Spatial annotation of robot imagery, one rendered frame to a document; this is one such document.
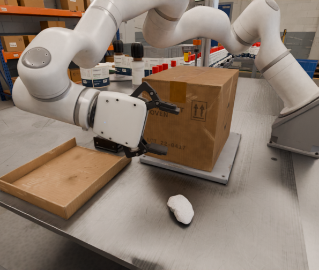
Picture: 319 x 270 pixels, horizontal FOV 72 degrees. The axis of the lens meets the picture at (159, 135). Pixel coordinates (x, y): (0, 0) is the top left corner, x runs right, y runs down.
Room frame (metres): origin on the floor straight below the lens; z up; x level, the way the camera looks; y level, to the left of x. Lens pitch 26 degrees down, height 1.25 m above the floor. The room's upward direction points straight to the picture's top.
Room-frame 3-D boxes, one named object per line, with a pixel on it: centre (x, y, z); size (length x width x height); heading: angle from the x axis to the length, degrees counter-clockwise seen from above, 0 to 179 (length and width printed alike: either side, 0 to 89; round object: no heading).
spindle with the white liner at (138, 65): (1.54, 0.14, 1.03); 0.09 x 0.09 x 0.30
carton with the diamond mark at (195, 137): (0.75, -0.12, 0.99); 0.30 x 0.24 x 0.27; 153
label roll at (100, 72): (1.64, 0.47, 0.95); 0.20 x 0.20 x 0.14
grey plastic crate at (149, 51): (3.86, -0.07, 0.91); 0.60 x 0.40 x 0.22; 148
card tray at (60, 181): (0.59, 0.28, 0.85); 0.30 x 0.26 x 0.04; 155
